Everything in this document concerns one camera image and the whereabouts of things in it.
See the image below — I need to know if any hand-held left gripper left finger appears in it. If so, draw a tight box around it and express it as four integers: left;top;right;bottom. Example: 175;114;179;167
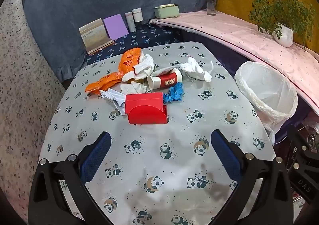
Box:
29;132;112;225

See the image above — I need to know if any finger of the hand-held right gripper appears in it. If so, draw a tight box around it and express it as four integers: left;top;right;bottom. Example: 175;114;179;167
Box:
287;125;319;204

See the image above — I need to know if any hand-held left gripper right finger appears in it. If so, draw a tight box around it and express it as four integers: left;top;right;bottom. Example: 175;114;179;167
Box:
211;129;294;225

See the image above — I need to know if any orange plastic bag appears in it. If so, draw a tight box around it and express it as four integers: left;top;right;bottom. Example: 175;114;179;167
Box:
85;72;123;95
119;48;144;76

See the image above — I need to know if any white lined trash bin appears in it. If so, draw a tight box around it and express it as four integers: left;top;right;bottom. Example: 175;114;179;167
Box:
234;61;299;146

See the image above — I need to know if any clear glass jar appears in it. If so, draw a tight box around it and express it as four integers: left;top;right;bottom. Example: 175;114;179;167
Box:
300;122;319;152

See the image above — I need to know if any white crumpled tissue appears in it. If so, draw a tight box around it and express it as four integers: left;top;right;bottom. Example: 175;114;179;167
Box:
122;54;155;82
120;82;148;94
179;56;214;83
100;88;127;116

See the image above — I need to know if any grey panda print tablecloth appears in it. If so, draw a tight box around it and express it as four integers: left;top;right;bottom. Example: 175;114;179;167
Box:
38;41;277;225

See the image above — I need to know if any red cardboard box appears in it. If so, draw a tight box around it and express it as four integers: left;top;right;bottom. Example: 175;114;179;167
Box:
125;92;168;125

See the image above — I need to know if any blue crumpled wrapper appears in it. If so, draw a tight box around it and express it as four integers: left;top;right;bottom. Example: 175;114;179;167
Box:
163;82;183;104

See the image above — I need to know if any red paper cup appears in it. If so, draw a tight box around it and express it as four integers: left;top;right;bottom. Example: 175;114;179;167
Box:
147;68;182;91

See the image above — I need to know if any dark purple table skirt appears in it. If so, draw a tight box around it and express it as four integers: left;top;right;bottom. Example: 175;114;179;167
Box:
174;29;252;80

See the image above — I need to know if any beige card stand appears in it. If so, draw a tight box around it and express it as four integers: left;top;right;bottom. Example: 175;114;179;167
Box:
79;18;112;55

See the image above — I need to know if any pink shelf cloth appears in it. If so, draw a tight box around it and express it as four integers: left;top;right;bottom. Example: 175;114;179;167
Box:
149;11;319;113

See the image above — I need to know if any white plant pot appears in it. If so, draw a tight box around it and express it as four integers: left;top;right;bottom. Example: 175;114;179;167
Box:
273;23;294;48

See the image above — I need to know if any purple card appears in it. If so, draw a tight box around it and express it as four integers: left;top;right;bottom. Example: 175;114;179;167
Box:
103;14;129;40

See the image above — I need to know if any navy printed cloth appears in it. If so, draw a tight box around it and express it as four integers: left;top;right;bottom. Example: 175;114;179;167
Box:
85;23;182;67

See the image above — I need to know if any white slim bottle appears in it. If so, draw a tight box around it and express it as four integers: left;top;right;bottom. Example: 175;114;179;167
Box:
125;12;136;33

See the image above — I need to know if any white jar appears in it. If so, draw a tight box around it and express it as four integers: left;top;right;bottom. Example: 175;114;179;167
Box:
132;8;143;24

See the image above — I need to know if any glass vase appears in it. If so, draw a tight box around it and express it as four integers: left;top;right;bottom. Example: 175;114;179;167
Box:
206;0;217;16

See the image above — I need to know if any pale green box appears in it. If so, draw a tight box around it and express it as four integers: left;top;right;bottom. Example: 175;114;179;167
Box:
153;2;180;19

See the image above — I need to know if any green leafy plant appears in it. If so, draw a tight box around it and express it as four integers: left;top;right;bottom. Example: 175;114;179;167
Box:
234;0;317;52

